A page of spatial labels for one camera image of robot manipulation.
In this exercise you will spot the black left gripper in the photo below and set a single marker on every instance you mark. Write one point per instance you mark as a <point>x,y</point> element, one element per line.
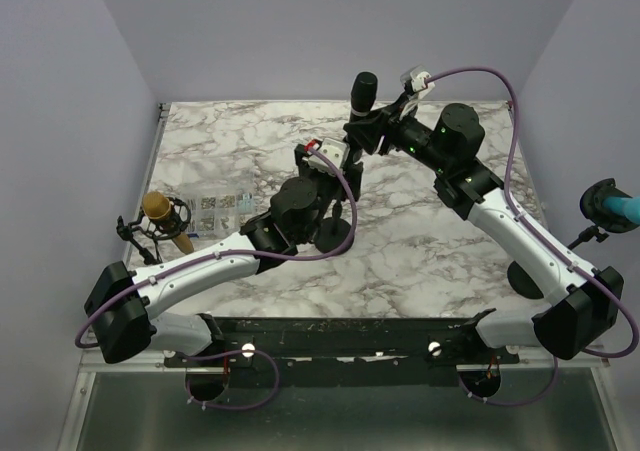
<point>307,172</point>

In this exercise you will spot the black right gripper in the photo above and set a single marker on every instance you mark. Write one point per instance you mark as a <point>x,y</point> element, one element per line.
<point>368,132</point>

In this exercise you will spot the black round-base microphone stand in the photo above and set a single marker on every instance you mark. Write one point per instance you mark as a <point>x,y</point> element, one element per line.
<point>332,229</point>

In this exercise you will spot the black handheld microphone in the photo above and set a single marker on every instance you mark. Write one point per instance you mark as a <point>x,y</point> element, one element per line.
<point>363,96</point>

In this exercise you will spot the gold microphone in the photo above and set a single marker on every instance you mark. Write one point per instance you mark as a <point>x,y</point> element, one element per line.
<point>160,211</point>

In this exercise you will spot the black shock mount tripod stand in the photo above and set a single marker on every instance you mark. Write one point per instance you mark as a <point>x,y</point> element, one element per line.
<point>141,225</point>

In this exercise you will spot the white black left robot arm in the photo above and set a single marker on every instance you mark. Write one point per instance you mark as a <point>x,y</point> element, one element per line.
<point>128,311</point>

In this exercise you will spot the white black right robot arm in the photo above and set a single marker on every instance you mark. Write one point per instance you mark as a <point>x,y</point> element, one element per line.
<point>579,298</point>

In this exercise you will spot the black right side microphone stand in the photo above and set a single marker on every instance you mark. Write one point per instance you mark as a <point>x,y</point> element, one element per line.
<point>552,266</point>

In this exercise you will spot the teal microphone on stand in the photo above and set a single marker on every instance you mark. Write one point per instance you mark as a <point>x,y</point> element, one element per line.
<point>608,207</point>

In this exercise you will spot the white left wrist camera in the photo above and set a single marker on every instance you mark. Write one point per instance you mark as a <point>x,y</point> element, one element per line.
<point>331,153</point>

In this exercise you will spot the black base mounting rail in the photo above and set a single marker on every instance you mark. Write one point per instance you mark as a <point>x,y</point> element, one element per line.
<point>341,352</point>

